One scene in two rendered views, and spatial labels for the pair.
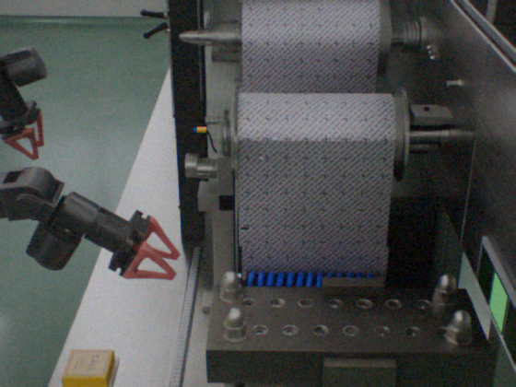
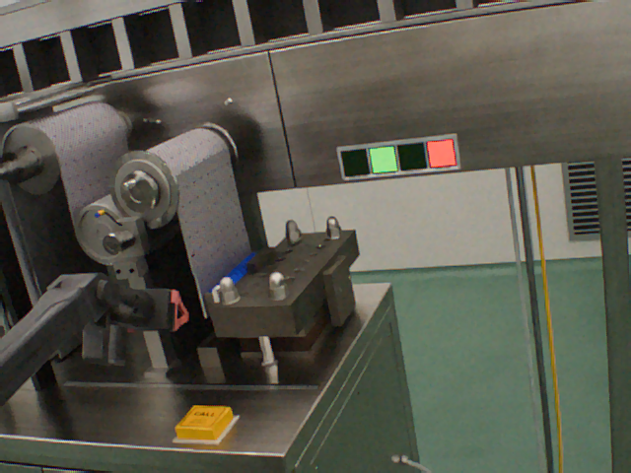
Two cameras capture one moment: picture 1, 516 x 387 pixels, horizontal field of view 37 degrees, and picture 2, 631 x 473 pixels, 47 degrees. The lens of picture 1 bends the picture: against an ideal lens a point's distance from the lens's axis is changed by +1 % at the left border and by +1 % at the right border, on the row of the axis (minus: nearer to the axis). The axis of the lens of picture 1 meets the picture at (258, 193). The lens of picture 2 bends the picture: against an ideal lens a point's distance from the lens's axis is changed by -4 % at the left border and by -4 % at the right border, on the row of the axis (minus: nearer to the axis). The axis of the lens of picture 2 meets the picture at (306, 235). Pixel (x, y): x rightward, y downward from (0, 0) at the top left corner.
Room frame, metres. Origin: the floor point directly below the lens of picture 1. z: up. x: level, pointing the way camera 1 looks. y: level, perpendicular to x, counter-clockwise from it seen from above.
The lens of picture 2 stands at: (0.35, 1.18, 1.50)
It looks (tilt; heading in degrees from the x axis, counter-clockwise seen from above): 16 degrees down; 292
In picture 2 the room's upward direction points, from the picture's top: 11 degrees counter-clockwise
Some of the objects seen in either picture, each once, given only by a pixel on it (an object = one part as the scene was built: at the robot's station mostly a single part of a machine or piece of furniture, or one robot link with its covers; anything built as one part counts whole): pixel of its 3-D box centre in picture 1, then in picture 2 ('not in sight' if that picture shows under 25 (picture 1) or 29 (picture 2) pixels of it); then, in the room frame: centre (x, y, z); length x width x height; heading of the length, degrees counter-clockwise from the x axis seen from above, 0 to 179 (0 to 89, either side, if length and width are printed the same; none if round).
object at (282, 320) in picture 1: (342, 333); (292, 278); (0.94, -0.13, 1.00); 0.40 x 0.16 x 0.06; 89
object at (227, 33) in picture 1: (229, 37); (21, 165); (1.37, 0.05, 1.33); 0.06 x 0.06 x 0.06; 89
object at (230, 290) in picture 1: (230, 284); (227, 289); (0.99, 0.04, 1.05); 0.04 x 0.04 x 0.04
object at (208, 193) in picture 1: (216, 231); (142, 300); (1.15, 0.07, 1.05); 0.06 x 0.05 x 0.31; 89
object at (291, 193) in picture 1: (314, 194); (210, 207); (1.06, -0.09, 1.17); 0.23 x 0.01 x 0.18; 89
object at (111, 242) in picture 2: (192, 165); (114, 242); (1.16, 0.11, 1.18); 0.04 x 0.02 x 0.04; 179
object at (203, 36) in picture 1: (196, 36); (1, 172); (1.37, 0.11, 1.33); 0.06 x 0.03 x 0.03; 89
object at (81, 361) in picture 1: (88, 369); (204, 423); (0.96, 0.27, 0.91); 0.07 x 0.07 x 0.02; 89
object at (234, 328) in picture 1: (234, 322); (277, 284); (0.89, 0.03, 1.05); 0.04 x 0.04 x 0.04
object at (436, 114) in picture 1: (430, 113); not in sight; (1.12, -0.27, 1.28); 0.06 x 0.05 x 0.02; 89
